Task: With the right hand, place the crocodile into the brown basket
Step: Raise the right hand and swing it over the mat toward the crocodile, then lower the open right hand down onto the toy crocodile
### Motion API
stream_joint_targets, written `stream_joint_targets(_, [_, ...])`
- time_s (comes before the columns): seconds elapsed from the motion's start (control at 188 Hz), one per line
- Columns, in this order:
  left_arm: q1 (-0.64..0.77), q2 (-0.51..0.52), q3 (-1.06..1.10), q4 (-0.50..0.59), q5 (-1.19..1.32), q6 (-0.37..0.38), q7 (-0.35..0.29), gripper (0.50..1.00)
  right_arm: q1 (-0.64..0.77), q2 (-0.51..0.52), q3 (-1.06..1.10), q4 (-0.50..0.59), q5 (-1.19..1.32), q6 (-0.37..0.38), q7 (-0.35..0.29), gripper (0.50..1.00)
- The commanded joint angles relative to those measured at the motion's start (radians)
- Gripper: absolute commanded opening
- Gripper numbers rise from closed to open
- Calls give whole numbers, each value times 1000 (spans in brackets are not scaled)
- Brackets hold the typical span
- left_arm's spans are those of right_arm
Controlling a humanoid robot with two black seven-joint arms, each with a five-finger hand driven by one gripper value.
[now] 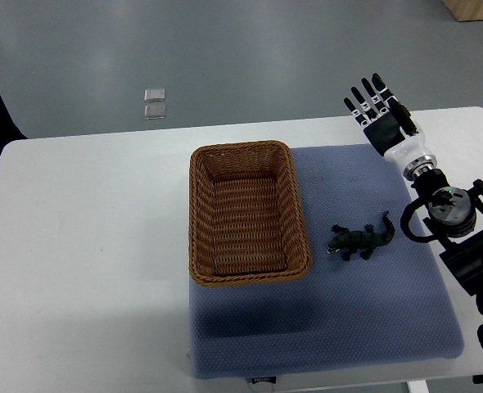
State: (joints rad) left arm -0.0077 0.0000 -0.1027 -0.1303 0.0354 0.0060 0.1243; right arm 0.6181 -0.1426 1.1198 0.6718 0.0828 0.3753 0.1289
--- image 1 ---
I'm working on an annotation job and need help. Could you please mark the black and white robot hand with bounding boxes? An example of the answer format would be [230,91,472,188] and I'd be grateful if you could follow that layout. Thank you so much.
[344,73,437,182]

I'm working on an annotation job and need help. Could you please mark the dark toy crocodile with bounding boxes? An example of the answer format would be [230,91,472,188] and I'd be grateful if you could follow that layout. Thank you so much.
[327,211,395,261]

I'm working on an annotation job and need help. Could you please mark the brown wicker basket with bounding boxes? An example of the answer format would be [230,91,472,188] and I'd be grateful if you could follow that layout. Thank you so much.
[188,140,312,287]

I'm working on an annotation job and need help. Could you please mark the wooden box corner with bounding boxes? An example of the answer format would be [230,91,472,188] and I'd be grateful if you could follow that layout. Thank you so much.
[442,0,483,22]

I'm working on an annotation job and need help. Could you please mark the blue-grey foam mat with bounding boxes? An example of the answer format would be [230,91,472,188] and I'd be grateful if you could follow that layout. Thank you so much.
[189,145,464,379]

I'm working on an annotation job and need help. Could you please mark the upper metal floor plate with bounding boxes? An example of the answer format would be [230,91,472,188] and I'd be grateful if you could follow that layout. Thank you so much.
[144,88,165,102]

